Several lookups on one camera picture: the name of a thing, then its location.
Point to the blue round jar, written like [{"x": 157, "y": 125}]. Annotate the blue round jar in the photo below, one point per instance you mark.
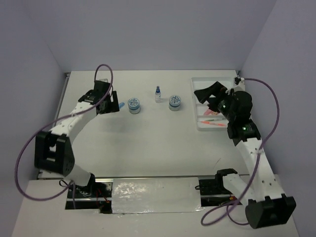
[
  {"x": 133, "y": 105},
  {"x": 174, "y": 102}
]

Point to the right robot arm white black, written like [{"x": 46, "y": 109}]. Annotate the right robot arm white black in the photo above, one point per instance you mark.
[{"x": 264, "y": 200}]

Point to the white compartment tray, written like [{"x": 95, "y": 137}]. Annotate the white compartment tray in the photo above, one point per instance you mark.
[{"x": 202, "y": 86}]

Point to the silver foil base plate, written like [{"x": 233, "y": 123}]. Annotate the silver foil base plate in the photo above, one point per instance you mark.
[{"x": 155, "y": 195}]

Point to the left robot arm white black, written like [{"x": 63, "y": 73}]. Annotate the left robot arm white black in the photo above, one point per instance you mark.
[{"x": 53, "y": 148}]

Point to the pink lead case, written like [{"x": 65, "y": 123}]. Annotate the pink lead case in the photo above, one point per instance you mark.
[{"x": 208, "y": 112}]

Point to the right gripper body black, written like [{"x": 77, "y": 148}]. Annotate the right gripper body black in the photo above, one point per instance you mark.
[{"x": 221, "y": 103}]

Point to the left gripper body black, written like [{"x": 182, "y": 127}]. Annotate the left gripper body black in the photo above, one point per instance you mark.
[{"x": 110, "y": 106}]

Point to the small clear spray bottle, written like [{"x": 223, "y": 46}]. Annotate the small clear spray bottle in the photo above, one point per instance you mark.
[{"x": 157, "y": 95}]

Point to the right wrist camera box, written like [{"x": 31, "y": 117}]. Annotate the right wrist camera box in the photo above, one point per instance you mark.
[{"x": 239, "y": 84}]

